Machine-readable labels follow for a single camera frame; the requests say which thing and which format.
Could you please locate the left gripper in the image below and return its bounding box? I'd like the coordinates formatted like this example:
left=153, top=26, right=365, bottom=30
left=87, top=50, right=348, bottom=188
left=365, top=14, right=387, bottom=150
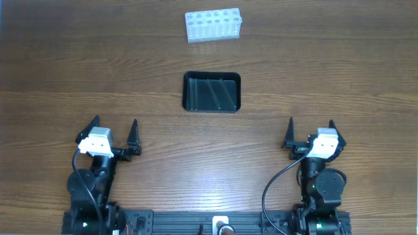
left=75, top=114, right=142, bottom=163

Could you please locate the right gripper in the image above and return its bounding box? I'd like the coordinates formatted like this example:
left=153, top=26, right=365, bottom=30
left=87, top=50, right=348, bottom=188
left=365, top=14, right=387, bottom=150
left=281, top=117, right=347, bottom=163

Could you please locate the black tray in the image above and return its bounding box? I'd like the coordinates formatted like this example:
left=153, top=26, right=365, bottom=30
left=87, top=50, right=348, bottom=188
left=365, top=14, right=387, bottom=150
left=182, top=70, right=242, bottom=114

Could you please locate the white test tube rack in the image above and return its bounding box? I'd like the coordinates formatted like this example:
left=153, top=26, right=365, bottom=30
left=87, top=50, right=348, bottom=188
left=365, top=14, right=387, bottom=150
left=184, top=7, right=244, bottom=44

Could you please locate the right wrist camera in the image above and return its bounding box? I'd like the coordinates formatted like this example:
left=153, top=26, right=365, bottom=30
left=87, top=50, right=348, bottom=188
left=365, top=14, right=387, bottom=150
left=308, top=127, right=340, bottom=160

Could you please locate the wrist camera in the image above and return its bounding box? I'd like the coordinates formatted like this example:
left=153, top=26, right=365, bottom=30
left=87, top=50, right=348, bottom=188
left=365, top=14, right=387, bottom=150
left=77, top=126, right=115, bottom=159
left=308, top=127, right=340, bottom=160

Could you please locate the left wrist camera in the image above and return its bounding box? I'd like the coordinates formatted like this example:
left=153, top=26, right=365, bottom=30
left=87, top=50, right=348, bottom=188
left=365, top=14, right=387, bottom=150
left=77, top=126, right=115, bottom=159

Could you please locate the black cable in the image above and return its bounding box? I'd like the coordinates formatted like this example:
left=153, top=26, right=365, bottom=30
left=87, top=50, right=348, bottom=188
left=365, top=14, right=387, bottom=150
left=261, top=149, right=311, bottom=235
left=72, top=148, right=106, bottom=235

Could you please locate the mounting rail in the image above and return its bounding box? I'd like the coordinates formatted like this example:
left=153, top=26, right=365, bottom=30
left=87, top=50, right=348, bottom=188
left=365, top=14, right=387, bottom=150
left=61, top=208, right=352, bottom=235

